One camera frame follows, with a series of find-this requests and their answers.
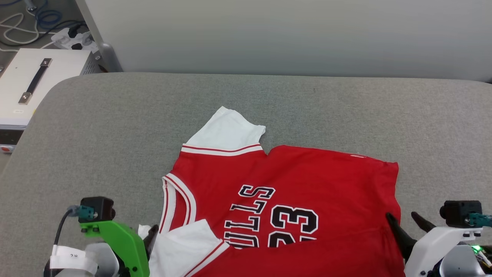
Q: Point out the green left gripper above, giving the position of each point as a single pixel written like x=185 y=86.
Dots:
x=123 y=242

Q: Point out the grey partition post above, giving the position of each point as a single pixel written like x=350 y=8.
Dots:
x=103 y=46

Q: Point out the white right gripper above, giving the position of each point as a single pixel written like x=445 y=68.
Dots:
x=426 y=254

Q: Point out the grey metal furniture leg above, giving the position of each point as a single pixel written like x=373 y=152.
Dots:
x=30 y=4

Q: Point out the white power strip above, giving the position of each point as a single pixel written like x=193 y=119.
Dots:
x=73 y=40

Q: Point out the red basketball jersey white sleeves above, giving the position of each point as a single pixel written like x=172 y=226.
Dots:
x=307 y=192

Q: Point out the white metal equipment box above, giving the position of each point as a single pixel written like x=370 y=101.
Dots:
x=54 y=77

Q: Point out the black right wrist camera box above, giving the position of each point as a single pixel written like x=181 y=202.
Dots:
x=459 y=211

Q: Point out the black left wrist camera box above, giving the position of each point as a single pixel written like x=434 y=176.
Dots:
x=100 y=207

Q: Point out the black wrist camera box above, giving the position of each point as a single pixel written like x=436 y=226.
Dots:
x=459 y=211
x=100 y=207

